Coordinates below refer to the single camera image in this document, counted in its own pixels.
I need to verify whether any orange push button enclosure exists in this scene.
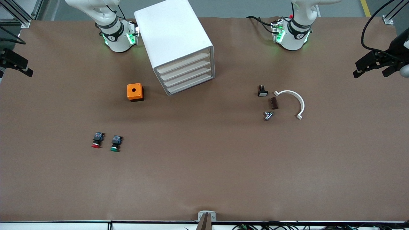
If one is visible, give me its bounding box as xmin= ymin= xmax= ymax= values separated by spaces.
xmin=127 ymin=83 xmax=144 ymax=102

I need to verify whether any white plastic drawer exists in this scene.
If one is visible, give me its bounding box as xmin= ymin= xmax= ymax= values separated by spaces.
xmin=161 ymin=64 xmax=213 ymax=89
xmin=158 ymin=56 xmax=212 ymax=82
xmin=163 ymin=72 xmax=214 ymax=95
xmin=156 ymin=48 xmax=212 ymax=75

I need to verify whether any green mushroom push button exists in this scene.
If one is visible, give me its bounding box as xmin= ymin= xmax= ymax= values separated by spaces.
xmin=110 ymin=135 xmax=123 ymax=152

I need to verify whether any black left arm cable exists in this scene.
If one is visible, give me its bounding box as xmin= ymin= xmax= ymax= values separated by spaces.
xmin=361 ymin=0 xmax=397 ymax=61

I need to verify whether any grey mounting bracket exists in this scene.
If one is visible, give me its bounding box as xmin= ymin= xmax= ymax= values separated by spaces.
xmin=198 ymin=211 xmax=216 ymax=222

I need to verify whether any brown table cover mat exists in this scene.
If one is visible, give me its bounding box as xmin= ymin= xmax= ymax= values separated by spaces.
xmin=0 ymin=16 xmax=409 ymax=222

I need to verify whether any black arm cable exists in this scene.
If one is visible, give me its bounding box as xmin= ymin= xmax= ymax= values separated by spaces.
xmin=361 ymin=0 xmax=397 ymax=61
xmin=0 ymin=27 xmax=27 ymax=44

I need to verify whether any brown vertical post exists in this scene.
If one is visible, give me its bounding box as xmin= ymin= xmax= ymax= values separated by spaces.
xmin=196 ymin=213 xmax=212 ymax=230

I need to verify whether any white curved plastic bracket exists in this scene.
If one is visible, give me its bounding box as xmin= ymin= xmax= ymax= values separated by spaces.
xmin=274 ymin=90 xmax=305 ymax=120

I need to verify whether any white drawer cabinet housing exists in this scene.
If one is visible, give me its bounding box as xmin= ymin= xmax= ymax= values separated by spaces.
xmin=134 ymin=0 xmax=215 ymax=96

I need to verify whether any red mushroom push button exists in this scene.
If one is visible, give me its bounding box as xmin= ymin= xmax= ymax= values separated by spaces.
xmin=91 ymin=132 xmax=105 ymax=149

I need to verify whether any aluminium frame profile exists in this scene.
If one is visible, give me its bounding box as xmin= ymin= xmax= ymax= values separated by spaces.
xmin=0 ymin=0 xmax=43 ymax=29
xmin=382 ymin=0 xmax=409 ymax=25

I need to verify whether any black base power cable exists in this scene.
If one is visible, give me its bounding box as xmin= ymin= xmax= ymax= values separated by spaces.
xmin=246 ymin=15 xmax=276 ymax=34

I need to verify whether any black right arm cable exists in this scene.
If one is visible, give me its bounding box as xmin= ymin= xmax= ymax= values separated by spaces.
xmin=0 ymin=27 xmax=27 ymax=44

